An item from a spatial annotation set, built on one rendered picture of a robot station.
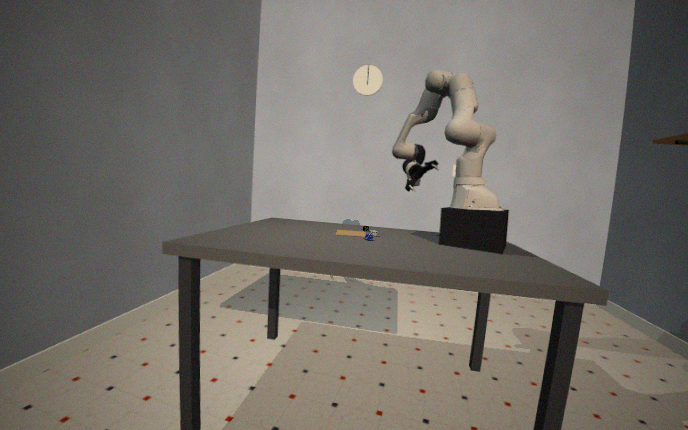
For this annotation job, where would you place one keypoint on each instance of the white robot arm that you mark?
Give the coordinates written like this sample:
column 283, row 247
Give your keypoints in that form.
column 461, row 130

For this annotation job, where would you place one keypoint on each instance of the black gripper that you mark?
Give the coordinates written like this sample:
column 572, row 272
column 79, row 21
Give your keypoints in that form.
column 417, row 170

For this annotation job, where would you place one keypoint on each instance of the orange flat mat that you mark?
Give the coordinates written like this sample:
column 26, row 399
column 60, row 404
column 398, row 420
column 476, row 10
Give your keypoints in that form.
column 350, row 233

